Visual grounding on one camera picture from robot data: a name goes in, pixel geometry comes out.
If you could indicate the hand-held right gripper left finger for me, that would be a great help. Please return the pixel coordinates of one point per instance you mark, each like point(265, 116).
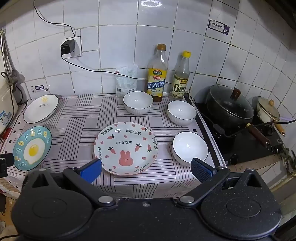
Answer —
point(91, 171)

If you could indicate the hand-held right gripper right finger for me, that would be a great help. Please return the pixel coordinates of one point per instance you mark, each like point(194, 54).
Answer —
point(201, 171)

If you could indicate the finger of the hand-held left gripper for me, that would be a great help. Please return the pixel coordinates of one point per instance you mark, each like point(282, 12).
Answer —
point(9, 160)

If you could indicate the blue fried egg plate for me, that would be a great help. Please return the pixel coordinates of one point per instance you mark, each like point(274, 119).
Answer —
point(32, 150)

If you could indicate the white ribbed bowl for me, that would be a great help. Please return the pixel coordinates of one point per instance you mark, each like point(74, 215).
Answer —
point(138, 102)
point(188, 146)
point(181, 112)

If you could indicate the pink rabbit print plate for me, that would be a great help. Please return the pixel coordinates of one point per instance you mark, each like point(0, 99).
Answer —
point(126, 143)

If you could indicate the white sun print plate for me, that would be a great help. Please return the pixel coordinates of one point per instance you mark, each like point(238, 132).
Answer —
point(40, 109)

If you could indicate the striped tablecloth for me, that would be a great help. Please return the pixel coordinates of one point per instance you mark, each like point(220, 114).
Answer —
point(76, 129)

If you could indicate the black gas stove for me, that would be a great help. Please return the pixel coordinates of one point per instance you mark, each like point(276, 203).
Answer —
point(245, 148)

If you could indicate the white rice cooker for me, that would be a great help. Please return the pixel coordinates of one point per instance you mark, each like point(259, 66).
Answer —
point(7, 97)

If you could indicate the glass pot lid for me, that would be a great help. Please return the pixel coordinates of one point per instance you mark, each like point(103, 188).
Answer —
point(227, 104)

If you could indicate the white enamel milk pot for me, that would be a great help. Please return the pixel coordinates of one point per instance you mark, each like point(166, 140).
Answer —
point(266, 115)

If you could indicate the yellow cap vinegar bottle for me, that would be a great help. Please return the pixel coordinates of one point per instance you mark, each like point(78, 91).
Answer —
point(180, 85)

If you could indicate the white enamel pot lid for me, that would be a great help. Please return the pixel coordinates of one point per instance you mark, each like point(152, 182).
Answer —
point(268, 107)

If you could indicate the white plastic bag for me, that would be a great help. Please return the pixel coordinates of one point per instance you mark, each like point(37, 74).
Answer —
point(126, 81)

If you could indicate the orange cap cooking wine bottle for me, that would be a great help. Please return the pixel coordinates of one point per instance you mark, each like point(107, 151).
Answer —
point(157, 81)

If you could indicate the metal ladle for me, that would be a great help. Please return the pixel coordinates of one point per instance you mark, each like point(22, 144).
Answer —
point(5, 58)

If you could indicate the black power adapter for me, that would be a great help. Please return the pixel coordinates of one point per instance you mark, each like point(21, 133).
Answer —
point(67, 47)

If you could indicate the small white wall sticker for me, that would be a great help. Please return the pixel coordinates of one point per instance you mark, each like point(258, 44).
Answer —
point(39, 88)

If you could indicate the white wall socket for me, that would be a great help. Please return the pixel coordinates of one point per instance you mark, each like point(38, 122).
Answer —
point(78, 49)

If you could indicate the purple and white wall sticker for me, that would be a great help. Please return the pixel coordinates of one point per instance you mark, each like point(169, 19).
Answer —
point(218, 27)

